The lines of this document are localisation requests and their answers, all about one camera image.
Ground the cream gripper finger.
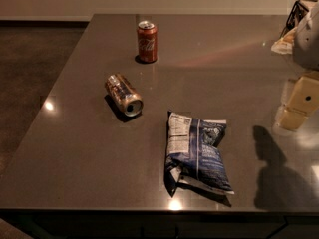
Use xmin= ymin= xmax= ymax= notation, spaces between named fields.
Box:
xmin=278 ymin=75 xmax=319 ymax=130

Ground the orange soda can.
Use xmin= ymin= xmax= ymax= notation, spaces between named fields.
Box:
xmin=105 ymin=74 xmax=144 ymax=118

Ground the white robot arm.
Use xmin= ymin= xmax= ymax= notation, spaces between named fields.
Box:
xmin=271 ymin=0 xmax=319 ymax=130

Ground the red cola can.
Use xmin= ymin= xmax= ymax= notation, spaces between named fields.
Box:
xmin=137 ymin=20 xmax=158 ymax=63

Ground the crumpled white paper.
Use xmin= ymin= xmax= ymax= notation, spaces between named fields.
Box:
xmin=271 ymin=28 xmax=297 ymax=55

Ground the blue chip bag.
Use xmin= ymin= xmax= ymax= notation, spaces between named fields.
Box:
xmin=164 ymin=112 xmax=233 ymax=196

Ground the black wire basket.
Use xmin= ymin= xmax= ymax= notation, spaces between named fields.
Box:
xmin=286 ymin=0 xmax=317 ymax=30

